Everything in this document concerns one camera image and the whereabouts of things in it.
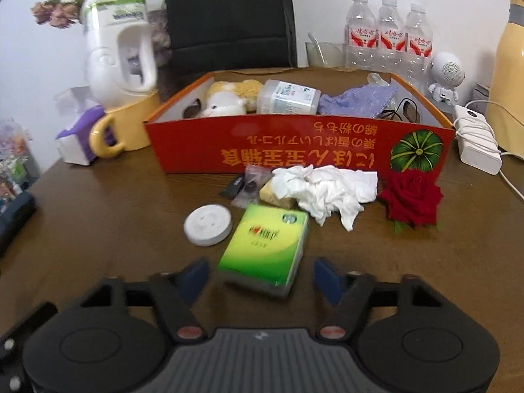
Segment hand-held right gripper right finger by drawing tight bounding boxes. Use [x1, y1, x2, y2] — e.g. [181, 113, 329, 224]
[314, 258, 447, 342]

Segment dark blue case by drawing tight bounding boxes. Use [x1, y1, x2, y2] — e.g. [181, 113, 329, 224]
[0, 191, 37, 255]

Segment small black sachet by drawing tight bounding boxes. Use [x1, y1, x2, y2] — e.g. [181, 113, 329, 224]
[218, 174, 246, 198]

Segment red rose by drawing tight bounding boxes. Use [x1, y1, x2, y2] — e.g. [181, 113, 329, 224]
[378, 169, 445, 235]

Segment white round lid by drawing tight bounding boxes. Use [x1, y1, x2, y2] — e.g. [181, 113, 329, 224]
[183, 203, 234, 248]

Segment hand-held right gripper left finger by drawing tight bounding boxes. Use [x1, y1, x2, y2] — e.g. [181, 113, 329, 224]
[78, 259, 209, 344]

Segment green tissue pack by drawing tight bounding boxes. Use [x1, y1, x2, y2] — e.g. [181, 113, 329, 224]
[216, 203, 310, 298]

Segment white tissue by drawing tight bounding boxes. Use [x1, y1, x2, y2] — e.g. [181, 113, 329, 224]
[271, 165, 378, 232]

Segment black glasses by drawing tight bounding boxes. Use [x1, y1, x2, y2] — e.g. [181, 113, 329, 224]
[379, 97, 423, 123]

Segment black paper bag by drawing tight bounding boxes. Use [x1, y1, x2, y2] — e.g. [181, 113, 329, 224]
[163, 0, 298, 79]

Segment yellow mug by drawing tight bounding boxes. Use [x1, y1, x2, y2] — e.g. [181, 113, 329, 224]
[89, 90, 163, 159]

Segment yellow block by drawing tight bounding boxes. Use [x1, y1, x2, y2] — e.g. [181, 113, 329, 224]
[259, 180, 298, 210]

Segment red cardboard box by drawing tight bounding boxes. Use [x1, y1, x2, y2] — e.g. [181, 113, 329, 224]
[143, 70, 456, 178]

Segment metal spoon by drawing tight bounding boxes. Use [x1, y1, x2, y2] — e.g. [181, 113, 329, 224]
[307, 32, 325, 63]

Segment white detergent bottle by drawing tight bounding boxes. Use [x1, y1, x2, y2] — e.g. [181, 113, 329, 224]
[81, 0, 158, 108]

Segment plastic bottle with white label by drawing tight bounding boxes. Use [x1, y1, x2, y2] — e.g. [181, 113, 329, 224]
[256, 79, 322, 116]

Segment purple tissue pack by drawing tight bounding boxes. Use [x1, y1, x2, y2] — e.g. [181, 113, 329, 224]
[54, 85, 108, 167]

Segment glass container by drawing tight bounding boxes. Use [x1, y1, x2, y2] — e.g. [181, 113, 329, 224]
[305, 42, 348, 68]

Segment shelf of colourful small items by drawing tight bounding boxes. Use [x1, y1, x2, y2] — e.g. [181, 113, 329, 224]
[0, 118, 42, 198]

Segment clear water bottle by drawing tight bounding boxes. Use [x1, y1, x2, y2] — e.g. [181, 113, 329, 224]
[346, 0, 377, 68]
[405, 3, 434, 79]
[377, 0, 407, 71]

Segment brown fuzzy cloth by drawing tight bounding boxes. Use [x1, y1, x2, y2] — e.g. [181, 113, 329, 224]
[147, 8, 173, 103]

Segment yellow and white plush toy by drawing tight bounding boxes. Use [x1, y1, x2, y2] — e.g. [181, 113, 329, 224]
[198, 79, 265, 118]

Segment yellow kettle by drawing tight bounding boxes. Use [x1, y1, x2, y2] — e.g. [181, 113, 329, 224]
[485, 0, 524, 159]

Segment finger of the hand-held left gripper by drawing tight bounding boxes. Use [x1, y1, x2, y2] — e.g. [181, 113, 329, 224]
[0, 302, 58, 393]

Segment white robot speaker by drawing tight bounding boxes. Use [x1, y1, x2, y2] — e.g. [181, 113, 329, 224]
[427, 51, 466, 103]

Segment white power strip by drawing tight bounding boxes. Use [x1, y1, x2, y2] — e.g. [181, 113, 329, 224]
[452, 104, 503, 175]

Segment clear sachet with dark disc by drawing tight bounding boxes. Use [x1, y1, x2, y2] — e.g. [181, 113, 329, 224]
[231, 165, 273, 208]

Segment purple cloth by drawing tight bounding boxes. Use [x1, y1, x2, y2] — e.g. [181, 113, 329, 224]
[318, 85, 399, 118]

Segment clear plastic wrapper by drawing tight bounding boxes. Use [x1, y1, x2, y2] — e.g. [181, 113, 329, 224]
[366, 72, 394, 89]

